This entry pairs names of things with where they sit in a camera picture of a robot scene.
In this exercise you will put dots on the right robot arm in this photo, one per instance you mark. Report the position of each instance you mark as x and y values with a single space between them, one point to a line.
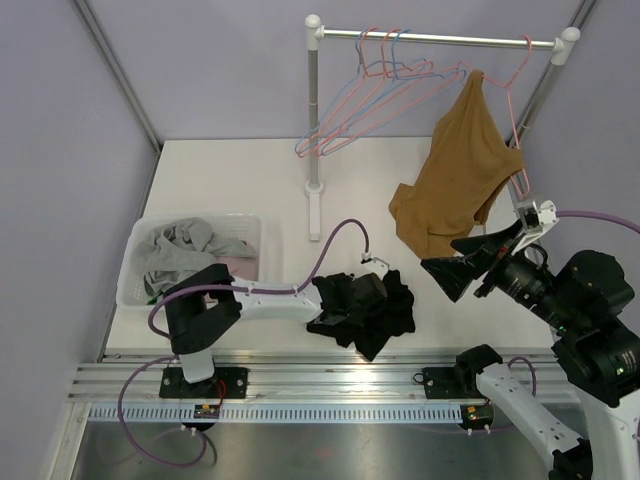
597 352

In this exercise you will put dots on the black tank top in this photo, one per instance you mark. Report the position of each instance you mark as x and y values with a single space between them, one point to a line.
393 319

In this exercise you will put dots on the brown tank top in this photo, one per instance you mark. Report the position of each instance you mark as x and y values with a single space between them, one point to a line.
467 167

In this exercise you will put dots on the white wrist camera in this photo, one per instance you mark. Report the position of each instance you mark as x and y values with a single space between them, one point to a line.
537 219
374 264

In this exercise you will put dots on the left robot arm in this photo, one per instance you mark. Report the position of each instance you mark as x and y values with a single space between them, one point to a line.
201 309

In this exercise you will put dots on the blue hanger of mauve top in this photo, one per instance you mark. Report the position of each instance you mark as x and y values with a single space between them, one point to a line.
330 110

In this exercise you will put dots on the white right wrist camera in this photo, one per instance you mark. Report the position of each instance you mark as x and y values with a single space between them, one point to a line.
537 219

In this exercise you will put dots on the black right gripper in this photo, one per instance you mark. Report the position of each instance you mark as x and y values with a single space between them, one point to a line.
455 273

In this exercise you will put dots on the pink hanger of green top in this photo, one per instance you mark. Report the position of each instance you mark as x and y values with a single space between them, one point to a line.
350 110

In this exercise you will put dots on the silver clothes rack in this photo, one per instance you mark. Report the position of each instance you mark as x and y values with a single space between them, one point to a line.
311 144

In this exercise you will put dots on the white slotted cable duct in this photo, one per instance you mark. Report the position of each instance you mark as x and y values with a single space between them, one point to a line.
281 413

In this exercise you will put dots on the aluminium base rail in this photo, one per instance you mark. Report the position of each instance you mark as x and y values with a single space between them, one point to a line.
286 378

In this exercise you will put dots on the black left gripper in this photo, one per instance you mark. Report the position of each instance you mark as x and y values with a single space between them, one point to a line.
359 316

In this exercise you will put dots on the mauve pink tank top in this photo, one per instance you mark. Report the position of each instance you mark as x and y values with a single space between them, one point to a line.
246 268

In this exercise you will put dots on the clear plastic basket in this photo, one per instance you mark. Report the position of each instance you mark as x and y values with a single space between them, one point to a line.
247 227

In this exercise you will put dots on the grey tank top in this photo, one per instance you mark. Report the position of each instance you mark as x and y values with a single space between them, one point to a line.
171 253

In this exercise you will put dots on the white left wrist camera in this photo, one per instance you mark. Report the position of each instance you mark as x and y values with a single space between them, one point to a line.
374 264

